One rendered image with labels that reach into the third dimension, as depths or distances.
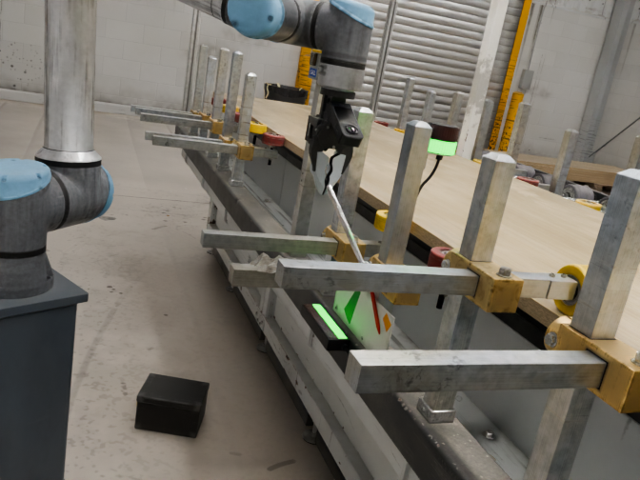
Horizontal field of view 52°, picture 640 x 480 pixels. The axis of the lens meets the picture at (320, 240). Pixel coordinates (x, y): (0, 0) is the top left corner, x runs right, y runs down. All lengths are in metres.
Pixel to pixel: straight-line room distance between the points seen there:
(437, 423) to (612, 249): 0.44
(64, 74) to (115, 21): 7.13
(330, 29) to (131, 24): 7.51
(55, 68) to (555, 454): 1.28
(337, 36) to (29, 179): 0.71
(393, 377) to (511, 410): 0.66
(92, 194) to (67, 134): 0.15
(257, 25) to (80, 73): 0.56
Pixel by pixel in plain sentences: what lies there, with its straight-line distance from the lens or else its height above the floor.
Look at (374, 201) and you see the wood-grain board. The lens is 1.63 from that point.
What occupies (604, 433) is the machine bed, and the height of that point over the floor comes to 0.75.
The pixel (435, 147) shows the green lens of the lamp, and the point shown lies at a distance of 1.18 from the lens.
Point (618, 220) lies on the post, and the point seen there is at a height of 1.11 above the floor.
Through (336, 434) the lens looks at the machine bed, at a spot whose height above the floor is 0.17.
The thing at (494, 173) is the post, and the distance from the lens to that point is 0.95.
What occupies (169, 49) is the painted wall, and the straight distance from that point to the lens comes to 8.80.
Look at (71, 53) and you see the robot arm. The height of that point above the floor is 1.12.
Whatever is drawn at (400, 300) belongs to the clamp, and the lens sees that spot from 1.16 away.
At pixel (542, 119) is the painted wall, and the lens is 11.06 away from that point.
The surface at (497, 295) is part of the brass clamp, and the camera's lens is 0.93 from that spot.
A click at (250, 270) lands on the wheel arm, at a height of 0.86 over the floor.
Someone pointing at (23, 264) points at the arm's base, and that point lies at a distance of 1.55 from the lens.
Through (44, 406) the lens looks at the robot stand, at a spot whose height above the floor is 0.33.
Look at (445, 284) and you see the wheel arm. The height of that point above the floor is 0.95.
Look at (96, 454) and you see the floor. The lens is 2.10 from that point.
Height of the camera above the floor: 1.22
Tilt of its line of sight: 16 degrees down
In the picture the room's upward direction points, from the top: 10 degrees clockwise
